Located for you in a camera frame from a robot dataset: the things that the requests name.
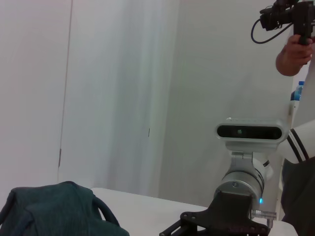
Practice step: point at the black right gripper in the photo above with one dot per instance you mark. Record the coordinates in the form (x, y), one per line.
(231, 216)

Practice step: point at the dark teal insulated lunch bag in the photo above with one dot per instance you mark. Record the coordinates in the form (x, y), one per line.
(61, 211)

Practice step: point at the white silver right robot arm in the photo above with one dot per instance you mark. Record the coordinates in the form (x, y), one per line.
(248, 182)

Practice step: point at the person's bare forearm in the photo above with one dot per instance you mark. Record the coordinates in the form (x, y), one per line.
(286, 65)

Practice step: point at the person's hand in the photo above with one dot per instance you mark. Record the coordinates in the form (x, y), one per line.
(299, 49)

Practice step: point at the dark grey trousers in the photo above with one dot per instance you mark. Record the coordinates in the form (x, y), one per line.
(299, 196)

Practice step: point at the white curtain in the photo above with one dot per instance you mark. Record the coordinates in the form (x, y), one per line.
(145, 98)

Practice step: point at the clear blue-labelled water bottle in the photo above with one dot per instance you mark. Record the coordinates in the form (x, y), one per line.
(297, 91)

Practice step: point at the black handheld camera rig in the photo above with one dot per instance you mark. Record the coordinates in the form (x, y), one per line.
(292, 17)

